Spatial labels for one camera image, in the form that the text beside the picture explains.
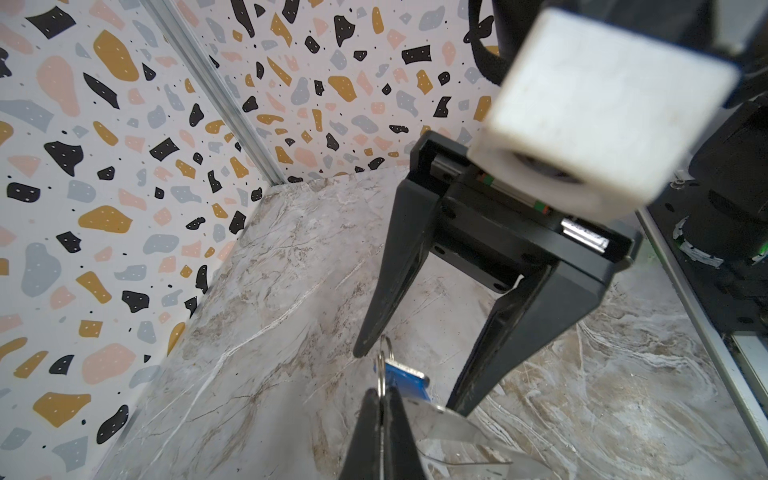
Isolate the translucent keyring tag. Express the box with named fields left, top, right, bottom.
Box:
left=403, top=398, right=553, bottom=479

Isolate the left corner aluminium profile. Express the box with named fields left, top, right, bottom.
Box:
left=141, top=0, right=287, bottom=185

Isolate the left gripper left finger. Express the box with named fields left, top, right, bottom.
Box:
left=338, top=388, right=381, bottom=480

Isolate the aluminium mounting rail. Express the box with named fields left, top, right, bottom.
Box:
left=636, top=209, right=767, bottom=462

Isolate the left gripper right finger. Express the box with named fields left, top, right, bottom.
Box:
left=382, top=386, right=426, bottom=480

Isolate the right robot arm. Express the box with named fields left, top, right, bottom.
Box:
left=353, top=1, right=767, bottom=415

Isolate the blue capped key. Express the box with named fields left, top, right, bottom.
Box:
left=384, top=359, right=431, bottom=402

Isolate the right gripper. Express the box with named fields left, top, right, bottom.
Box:
left=353, top=131, right=642, bottom=416

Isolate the metal keyring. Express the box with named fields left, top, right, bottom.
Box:
left=375, top=335, right=394, bottom=398

